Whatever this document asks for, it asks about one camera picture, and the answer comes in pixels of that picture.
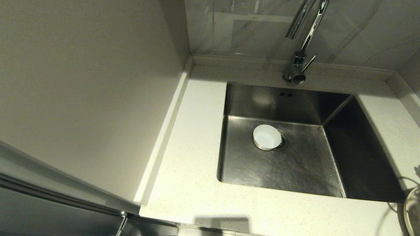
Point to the chrome gooseneck faucet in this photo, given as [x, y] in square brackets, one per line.
[298, 67]

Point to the white round plate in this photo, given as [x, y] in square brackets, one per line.
[412, 216]

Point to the round metal drain strainer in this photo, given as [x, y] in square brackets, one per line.
[284, 141]

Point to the stainless steel sink basin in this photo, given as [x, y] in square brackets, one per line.
[295, 170]

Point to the grey base cabinet front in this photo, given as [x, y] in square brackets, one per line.
[147, 229]

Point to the tall grey metal appliance front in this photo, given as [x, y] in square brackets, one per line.
[49, 209]

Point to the small white bowl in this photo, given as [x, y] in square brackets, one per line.
[266, 137]

